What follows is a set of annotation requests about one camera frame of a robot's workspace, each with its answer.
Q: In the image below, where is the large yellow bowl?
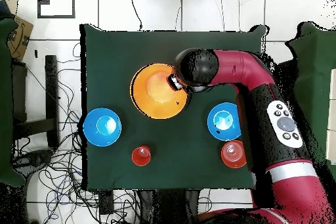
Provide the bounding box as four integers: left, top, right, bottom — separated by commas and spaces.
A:
129, 62, 189, 120

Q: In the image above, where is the orange cup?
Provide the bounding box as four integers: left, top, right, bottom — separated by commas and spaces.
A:
131, 145, 152, 168

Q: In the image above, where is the large blue bowl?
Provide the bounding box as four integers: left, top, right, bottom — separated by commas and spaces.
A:
83, 107, 122, 148
207, 102, 242, 141

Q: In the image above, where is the dark green table cloth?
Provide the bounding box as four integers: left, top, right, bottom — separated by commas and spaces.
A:
79, 23, 268, 190

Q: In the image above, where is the orange bowl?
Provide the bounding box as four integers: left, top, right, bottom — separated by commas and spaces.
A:
220, 139, 248, 169

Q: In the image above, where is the black floor stand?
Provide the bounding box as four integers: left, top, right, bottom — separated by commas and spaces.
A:
11, 55, 60, 148

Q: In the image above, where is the black power strip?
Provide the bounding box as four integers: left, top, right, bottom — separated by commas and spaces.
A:
98, 190, 115, 215

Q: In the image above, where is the green cloth covered table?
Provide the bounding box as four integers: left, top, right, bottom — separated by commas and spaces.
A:
285, 21, 336, 180
0, 17, 26, 188

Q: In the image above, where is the cardboard box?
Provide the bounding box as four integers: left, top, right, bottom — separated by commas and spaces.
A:
6, 14, 34, 62

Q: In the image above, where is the black chair base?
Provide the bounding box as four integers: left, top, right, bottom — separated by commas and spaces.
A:
11, 148, 54, 176

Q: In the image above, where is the black floor cable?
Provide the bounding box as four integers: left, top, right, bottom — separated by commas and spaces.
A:
127, 0, 143, 31

